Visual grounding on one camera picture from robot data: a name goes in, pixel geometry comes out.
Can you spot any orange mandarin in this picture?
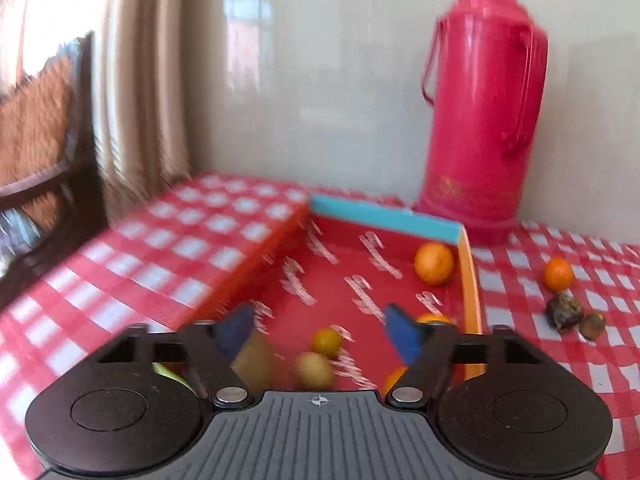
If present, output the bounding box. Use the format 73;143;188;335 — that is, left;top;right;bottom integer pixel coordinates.
542;257;575;292
413;242;456;286
381;366;408;398
416;313;452;324

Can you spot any brown kiwi fruit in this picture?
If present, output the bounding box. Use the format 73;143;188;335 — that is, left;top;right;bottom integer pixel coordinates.
231;330;276;396

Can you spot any small yellow kumquat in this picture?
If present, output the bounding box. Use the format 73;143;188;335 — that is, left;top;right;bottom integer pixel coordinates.
310;327;343;360

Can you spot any pale longan fruit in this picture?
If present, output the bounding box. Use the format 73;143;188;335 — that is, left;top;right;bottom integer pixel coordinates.
295;352;335;390

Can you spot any small dark chestnut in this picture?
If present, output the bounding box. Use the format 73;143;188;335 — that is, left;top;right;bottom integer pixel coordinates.
578;311;606;341

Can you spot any red checkered tablecloth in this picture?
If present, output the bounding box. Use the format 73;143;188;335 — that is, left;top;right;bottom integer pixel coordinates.
1;174;639;479

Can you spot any colourful cardboard box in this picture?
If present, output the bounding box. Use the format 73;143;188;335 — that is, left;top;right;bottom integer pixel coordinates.
152;193;487;396

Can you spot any dark wooden armchair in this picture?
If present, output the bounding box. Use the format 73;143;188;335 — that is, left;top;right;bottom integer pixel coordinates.
1;35;107;308

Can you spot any beige lace curtain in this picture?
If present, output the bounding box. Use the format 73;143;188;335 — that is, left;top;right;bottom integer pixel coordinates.
91;0;190;222

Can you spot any red thermos flask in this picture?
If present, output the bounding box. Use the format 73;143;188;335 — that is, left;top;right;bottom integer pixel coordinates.
414;0;548;246

